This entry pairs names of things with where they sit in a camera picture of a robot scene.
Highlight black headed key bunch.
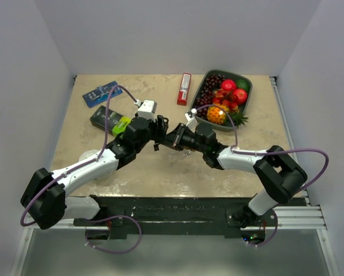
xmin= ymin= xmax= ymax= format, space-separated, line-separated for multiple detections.
xmin=153 ymin=143 xmax=160 ymax=151

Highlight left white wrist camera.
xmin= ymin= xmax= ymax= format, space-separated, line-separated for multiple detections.
xmin=134 ymin=99 xmax=157 ymax=121

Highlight grey fruit tray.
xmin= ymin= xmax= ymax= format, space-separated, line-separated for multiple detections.
xmin=196 ymin=70 xmax=253 ymax=132

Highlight orange toy pineapple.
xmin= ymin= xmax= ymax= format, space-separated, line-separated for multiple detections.
xmin=207 ymin=105 xmax=249 ymax=127

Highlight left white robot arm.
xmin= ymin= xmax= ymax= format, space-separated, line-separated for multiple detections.
xmin=20 ymin=115 xmax=169 ymax=229

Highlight white tape roll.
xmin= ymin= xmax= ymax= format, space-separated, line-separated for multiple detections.
xmin=79 ymin=149 xmax=115 ymax=181

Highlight purple cable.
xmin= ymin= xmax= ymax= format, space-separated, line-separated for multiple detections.
xmin=190 ymin=103 xmax=330 ymax=248
xmin=20 ymin=85 xmax=142 ymax=254

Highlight red apple upper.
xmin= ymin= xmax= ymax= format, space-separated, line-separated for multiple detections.
xmin=221 ymin=79 xmax=237 ymax=91

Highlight red apple lower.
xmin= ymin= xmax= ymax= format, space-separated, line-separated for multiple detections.
xmin=233 ymin=89 xmax=248 ymax=105

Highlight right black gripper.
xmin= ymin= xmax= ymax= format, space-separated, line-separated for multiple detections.
xmin=159 ymin=122 xmax=207 ymax=154

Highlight black padlock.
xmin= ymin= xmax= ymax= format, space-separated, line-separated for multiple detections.
xmin=157 ymin=114 xmax=169 ymax=137

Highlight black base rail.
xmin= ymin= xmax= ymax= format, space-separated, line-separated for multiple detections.
xmin=25 ymin=195 xmax=327 ymax=239

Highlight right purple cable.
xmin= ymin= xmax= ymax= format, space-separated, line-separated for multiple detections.
xmin=190 ymin=103 xmax=330 ymax=248

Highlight red leafy fruit cluster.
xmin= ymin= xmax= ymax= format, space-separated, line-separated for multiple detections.
xmin=212 ymin=89 xmax=238 ymax=112

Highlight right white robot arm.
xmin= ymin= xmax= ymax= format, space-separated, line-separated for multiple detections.
xmin=160 ymin=123 xmax=307 ymax=226

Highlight dark red grapes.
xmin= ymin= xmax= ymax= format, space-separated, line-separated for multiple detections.
xmin=192 ymin=73 xmax=226 ymax=109

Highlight red apple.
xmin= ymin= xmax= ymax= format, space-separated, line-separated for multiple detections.
xmin=221 ymin=79 xmax=237 ymax=91
xmin=233 ymin=89 xmax=248 ymax=105

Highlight red rectangular box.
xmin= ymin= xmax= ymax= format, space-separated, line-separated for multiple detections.
xmin=177 ymin=73 xmax=191 ymax=106

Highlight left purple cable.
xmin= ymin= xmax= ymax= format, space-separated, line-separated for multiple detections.
xmin=20 ymin=85 xmax=142 ymax=254

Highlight green lime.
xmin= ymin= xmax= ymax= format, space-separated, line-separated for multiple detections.
xmin=235 ymin=79 xmax=250 ymax=92

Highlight green black product box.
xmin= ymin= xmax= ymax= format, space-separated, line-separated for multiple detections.
xmin=90 ymin=106 xmax=131 ymax=137

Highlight blue blister pack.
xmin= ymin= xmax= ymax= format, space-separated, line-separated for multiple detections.
xmin=82 ymin=81 xmax=118 ymax=108

